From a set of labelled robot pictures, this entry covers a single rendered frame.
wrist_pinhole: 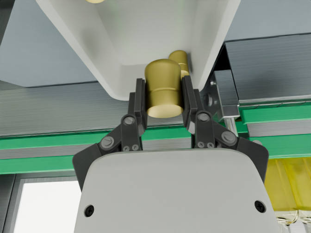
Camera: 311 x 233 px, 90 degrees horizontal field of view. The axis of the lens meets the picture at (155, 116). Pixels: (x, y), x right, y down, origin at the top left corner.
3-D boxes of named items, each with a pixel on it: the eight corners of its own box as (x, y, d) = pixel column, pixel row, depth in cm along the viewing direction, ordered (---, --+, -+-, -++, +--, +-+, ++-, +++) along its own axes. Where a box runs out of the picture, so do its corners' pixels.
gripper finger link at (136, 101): (108, 162, 13) (118, 101, 17) (146, 160, 13) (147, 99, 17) (93, 145, 10) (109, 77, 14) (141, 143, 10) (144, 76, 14)
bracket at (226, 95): (200, 95, 36) (204, 123, 34) (210, 70, 27) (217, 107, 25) (215, 93, 36) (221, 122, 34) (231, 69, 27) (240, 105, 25)
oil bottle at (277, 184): (238, 128, 42) (259, 220, 35) (248, 122, 37) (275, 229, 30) (259, 127, 42) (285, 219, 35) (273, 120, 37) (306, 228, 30)
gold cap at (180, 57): (190, 57, 30) (193, 76, 29) (175, 64, 33) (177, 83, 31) (181, 46, 28) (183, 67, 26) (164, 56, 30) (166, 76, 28)
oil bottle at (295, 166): (261, 126, 41) (287, 219, 34) (275, 120, 36) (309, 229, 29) (283, 125, 41) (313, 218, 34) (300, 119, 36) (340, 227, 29)
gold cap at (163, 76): (142, 59, 14) (142, 105, 12) (183, 57, 14) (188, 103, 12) (146, 81, 17) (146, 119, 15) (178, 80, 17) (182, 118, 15)
